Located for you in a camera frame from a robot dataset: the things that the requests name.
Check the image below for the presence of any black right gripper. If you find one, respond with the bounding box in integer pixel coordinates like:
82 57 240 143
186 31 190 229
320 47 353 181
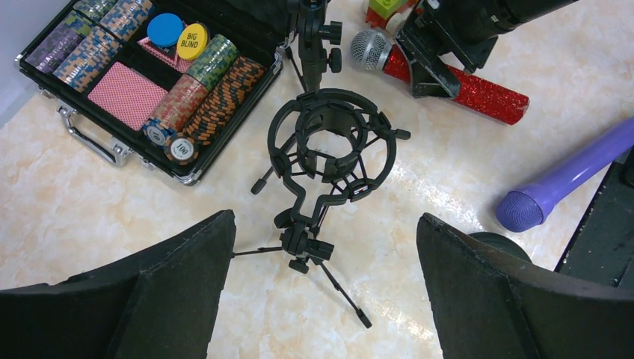
396 1 511 99

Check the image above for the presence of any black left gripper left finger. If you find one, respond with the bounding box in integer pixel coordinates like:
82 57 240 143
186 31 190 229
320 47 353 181
1 210 236 358

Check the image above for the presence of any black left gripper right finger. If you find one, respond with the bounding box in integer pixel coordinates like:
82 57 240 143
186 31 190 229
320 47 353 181
416 213 633 358

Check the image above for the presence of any red glitter microphone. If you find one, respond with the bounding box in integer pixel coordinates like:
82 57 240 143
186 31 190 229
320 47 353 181
350 29 530 125

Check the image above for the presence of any black round base microphone stand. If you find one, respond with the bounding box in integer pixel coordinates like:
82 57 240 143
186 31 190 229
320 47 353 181
470 232 532 263

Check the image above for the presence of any purple toy microphone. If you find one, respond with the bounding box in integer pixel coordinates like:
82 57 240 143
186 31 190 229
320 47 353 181
495 117 633 233

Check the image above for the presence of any black tripod stand with pop filter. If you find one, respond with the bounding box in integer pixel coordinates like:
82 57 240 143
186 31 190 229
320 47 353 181
251 88 411 328

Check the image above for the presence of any black tripod microphone stand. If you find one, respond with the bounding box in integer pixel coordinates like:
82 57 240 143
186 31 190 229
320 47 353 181
251 1 342 194

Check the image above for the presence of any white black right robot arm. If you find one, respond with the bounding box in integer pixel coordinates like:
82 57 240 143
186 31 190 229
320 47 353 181
395 0 570 99

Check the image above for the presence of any colourful toy brick train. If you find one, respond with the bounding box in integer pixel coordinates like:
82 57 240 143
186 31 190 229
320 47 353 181
361 0 417 35

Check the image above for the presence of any pink card deck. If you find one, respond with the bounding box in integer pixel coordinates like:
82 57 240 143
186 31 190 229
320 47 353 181
87 62 167 131

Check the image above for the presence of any black aluminium poker chip case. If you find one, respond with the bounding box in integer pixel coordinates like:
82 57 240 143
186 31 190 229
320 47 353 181
16 1 289 186

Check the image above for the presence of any yellow dealer chip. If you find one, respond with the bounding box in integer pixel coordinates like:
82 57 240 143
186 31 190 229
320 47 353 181
176 22 209 61

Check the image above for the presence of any blue dealer chip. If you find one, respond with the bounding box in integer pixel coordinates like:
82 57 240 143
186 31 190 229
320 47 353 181
147 13 185 47

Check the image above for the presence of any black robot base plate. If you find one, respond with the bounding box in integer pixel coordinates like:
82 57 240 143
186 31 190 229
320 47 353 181
555 151 633 290

